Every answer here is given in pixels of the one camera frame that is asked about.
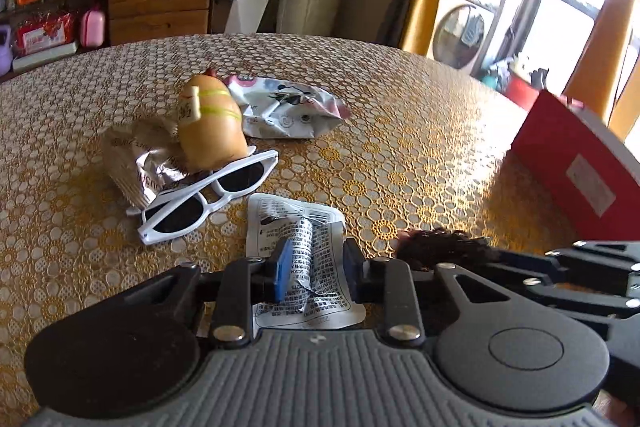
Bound patterned tablecloth desktop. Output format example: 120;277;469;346
0;32;640;427

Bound crumpled silver wrapper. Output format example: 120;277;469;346
101;115;190;210

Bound red bucket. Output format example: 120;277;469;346
504;74;541;110

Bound yellow potato toy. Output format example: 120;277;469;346
177;67;250;172

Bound yellow giraffe figure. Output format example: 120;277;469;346
562;0;640;128

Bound purple kettlebell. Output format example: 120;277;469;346
0;24;14;76

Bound flat white box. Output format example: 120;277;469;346
10;40;80;73

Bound dark fuzzy skull plush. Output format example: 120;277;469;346
392;228;502;271

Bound pink mini suitcase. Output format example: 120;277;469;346
79;4;106;49

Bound white frame sunglasses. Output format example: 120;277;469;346
124;149;280;247

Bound red cardboard shoe box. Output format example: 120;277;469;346
509;89;640;249

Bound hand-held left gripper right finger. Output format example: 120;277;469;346
341;237;532;349

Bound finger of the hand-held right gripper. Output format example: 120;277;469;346
516;277;640;324
479;240;640;296

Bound white planter pot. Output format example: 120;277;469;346
223;0;271;36

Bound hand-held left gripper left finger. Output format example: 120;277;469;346
113;236;297;350

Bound red gift box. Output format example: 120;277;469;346
13;10;79;57

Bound wooden tv cabinet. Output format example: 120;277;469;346
0;0;214;58

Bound white washing machine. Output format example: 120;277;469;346
430;0;507;76

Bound white text-printed paper packet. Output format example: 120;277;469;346
247;193;368;332

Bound white printed snack packet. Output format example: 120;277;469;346
221;74;353;140

